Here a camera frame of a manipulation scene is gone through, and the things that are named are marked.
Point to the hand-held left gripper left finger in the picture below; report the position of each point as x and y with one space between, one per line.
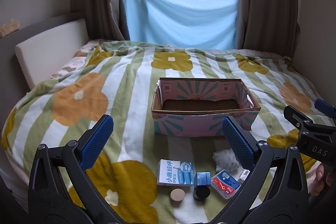
97 142

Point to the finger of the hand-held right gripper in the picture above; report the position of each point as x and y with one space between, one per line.
296 116
324 106

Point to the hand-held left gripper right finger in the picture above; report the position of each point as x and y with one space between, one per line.
237 142

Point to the patterned tissue pack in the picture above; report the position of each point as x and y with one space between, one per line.
227 161

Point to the small white packet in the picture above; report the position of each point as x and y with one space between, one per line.
243 176

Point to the red and blue plastic case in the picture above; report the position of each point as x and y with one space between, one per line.
225 183

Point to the small shiny blue box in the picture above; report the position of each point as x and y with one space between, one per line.
203 178

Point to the pink sunburst cardboard box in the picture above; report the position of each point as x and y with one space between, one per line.
183 127

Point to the black round jar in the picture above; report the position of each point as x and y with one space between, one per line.
201 193

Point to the white and blue carton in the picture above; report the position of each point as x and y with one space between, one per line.
174 174

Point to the beige round lid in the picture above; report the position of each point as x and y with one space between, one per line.
177 195

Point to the person's right hand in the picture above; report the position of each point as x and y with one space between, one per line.
320 178

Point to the green striped flower blanket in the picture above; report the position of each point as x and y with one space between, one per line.
126 108

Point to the pink floral bedsheet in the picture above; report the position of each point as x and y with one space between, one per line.
74 61

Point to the white headboard cushion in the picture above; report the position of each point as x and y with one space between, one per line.
50 50

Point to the light blue window cloth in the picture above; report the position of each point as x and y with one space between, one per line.
181 16

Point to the beige patterned object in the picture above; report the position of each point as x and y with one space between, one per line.
9 27

